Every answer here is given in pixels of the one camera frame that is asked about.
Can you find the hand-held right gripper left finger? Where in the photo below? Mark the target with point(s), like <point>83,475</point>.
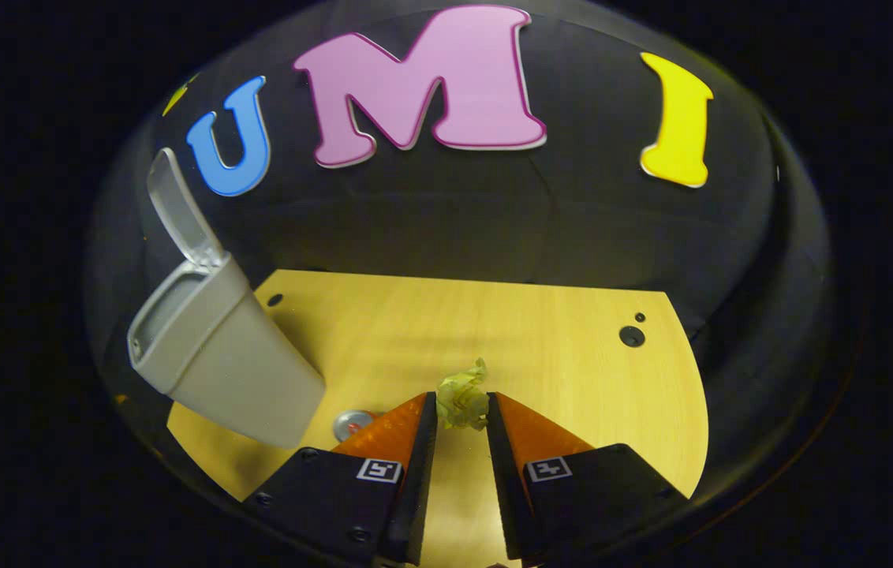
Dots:
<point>415,489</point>

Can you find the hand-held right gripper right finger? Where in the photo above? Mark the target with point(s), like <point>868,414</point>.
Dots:
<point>506,489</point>

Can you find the red pop can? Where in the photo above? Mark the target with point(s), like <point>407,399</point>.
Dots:
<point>350,424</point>

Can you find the yellow paper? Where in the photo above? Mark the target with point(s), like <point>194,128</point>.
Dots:
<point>462,402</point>

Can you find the white desktop garbage bin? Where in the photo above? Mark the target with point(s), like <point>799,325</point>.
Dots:
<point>241,371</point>

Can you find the black round desktop cap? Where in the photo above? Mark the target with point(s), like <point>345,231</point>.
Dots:
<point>632,336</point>

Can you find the black backdrop cloth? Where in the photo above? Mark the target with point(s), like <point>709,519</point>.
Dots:
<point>454,213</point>

